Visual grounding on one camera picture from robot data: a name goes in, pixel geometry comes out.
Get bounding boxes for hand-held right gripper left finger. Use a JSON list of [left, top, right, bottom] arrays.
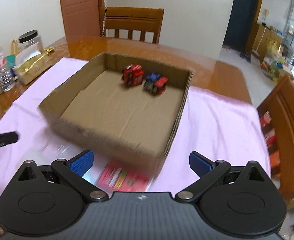
[[17, 149, 109, 203]]

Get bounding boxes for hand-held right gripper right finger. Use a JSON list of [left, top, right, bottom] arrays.
[[174, 151, 272, 203]]

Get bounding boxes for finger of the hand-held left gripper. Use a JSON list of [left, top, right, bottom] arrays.
[[0, 131, 19, 165]]

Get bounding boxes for red printed packet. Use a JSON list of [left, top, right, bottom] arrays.
[[96, 162, 151, 193]]

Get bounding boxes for cardboard box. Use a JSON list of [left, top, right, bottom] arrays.
[[38, 52, 194, 178]]

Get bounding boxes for pink cloth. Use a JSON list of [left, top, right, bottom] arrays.
[[0, 57, 272, 207]]

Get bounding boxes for clear water bottle red label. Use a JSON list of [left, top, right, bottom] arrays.
[[0, 37, 16, 92]]

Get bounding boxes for teal box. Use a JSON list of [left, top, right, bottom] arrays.
[[6, 54, 17, 69]]

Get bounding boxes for gold tissue pack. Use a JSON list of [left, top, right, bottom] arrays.
[[12, 47, 55, 85]]

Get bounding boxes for stack of red boxes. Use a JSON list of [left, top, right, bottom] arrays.
[[259, 110, 278, 177]]

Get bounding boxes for clear jar black lid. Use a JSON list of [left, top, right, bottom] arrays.
[[18, 30, 44, 53]]

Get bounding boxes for blue toy car red wheels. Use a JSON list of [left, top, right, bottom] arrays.
[[143, 73, 168, 96]]

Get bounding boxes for wooden chair curved back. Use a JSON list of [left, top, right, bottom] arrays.
[[257, 74, 294, 207]]

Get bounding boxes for pile of colourful bags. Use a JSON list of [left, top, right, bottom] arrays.
[[261, 54, 294, 82]]

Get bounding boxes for brown wooden door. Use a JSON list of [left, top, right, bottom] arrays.
[[58, 0, 105, 37]]

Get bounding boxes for wooden cabinet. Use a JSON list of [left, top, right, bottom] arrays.
[[246, 22, 285, 57]]

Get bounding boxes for wooden chair slatted back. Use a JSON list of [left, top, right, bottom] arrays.
[[99, 6, 165, 44]]

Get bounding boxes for dark doorway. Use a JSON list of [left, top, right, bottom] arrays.
[[223, 0, 265, 53]]

